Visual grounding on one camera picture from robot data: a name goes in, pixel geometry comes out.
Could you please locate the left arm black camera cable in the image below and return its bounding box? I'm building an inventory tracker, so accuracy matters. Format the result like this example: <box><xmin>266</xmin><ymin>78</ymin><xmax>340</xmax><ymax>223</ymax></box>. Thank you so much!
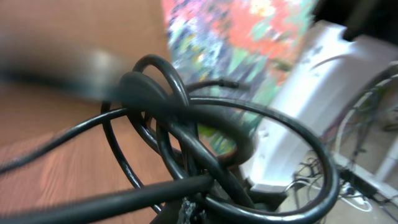
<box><xmin>0</xmin><ymin>49</ymin><xmax>256</xmax><ymax>224</ymax></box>

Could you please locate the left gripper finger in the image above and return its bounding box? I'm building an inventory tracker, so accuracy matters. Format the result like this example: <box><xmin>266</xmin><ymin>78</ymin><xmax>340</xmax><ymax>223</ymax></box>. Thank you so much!
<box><xmin>150</xmin><ymin>198</ymin><xmax>196</xmax><ymax>224</ymax></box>

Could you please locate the white power strip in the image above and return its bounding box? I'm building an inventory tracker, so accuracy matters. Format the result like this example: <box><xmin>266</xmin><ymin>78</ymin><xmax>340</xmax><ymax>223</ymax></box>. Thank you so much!
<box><xmin>339</xmin><ymin>182</ymin><xmax>373</xmax><ymax>212</ymax></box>

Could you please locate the colourful painted cloth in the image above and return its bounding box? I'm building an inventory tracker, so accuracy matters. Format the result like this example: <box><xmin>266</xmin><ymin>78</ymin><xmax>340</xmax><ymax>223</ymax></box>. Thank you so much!
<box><xmin>160</xmin><ymin>0</ymin><xmax>318</xmax><ymax>156</ymax></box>

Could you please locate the black usb cable silver plug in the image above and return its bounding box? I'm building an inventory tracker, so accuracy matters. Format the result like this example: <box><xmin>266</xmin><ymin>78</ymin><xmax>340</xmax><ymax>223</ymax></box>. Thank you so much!
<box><xmin>1</xmin><ymin>55</ymin><xmax>254</xmax><ymax>207</ymax></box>

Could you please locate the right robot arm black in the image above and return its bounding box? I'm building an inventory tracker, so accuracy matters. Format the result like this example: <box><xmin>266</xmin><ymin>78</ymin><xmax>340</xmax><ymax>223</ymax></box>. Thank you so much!
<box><xmin>241</xmin><ymin>0</ymin><xmax>397</xmax><ymax>193</ymax></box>

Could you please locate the black usb cable blue plug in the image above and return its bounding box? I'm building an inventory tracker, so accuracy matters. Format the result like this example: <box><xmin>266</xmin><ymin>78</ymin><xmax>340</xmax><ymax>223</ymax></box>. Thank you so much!
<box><xmin>118</xmin><ymin>71</ymin><xmax>340</xmax><ymax>224</ymax></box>

